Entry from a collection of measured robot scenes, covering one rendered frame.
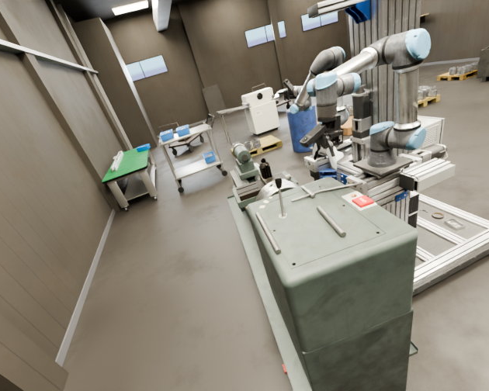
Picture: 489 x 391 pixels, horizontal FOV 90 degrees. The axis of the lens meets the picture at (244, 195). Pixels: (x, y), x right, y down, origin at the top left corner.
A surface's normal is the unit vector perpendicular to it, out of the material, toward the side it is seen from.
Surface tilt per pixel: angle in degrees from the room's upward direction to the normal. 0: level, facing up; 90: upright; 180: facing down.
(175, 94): 90
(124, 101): 90
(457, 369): 0
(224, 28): 90
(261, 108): 90
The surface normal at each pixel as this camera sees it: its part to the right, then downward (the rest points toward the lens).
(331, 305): 0.21, 0.41
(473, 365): -0.26, -0.85
